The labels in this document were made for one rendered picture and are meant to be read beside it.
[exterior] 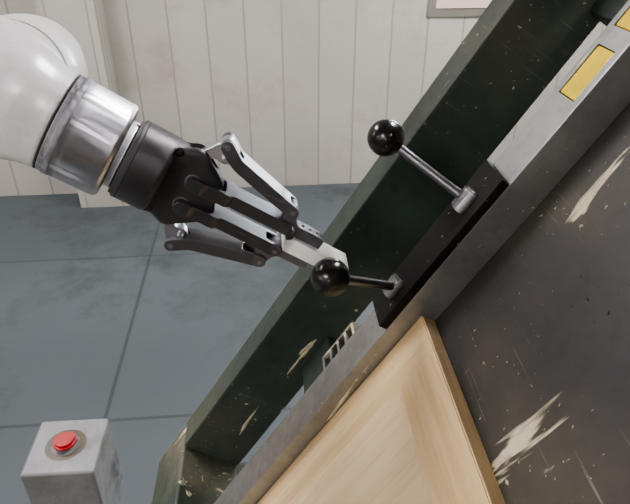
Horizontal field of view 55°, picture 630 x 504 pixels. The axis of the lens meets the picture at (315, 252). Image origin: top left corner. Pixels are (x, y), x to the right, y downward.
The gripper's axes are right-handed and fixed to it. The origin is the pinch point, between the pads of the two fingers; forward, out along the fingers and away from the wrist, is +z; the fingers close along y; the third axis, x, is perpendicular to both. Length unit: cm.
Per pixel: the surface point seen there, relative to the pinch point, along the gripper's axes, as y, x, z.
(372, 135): -11.7, -5.7, -0.1
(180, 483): 57, -16, 11
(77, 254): 184, -241, -19
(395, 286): -0.3, -0.6, 10.0
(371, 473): 13.1, 12.2, 14.0
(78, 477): 65, -17, -4
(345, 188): 99, -315, 115
